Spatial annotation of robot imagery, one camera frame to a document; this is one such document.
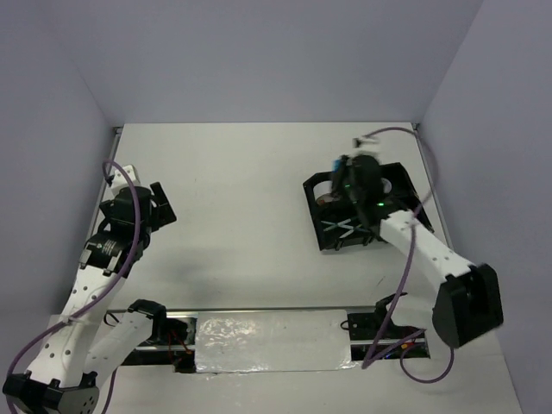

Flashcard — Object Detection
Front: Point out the blue highlighter marker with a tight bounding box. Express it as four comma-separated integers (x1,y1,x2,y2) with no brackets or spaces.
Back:
331,159,342,174

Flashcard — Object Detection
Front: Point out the large white tape roll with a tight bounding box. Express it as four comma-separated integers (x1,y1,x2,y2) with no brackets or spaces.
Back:
313,181,341,205

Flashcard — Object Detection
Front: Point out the green pen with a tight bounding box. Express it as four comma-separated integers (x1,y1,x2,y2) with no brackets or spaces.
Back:
322,219,355,232

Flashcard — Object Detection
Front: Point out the blue pen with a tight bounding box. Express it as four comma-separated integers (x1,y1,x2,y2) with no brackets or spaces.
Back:
322,220,367,235

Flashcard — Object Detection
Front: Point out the yellow pen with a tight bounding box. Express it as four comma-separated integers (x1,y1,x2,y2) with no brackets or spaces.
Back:
340,224,365,239

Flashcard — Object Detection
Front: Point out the clear paperclip jar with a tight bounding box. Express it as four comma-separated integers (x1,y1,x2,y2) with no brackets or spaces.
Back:
382,179,392,194

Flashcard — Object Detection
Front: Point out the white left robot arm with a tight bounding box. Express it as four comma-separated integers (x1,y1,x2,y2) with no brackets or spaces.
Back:
3,183,177,413

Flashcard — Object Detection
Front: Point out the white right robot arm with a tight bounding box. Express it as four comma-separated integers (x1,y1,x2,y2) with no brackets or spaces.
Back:
331,154,504,348

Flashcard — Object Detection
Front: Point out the black compartment organizer tray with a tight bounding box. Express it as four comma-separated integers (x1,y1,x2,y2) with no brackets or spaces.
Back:
303,162,420,251

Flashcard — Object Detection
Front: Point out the silver foil sheet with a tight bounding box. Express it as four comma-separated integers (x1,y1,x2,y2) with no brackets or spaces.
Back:
195,310,354,373

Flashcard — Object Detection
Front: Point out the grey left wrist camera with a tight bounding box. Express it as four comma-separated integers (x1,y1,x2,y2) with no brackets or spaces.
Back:
109,164,141,197

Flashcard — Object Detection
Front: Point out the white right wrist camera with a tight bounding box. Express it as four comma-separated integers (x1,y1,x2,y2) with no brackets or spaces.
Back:
352,135,381,159

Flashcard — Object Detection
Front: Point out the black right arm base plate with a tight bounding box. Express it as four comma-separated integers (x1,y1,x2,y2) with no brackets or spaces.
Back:
340,313,419,344

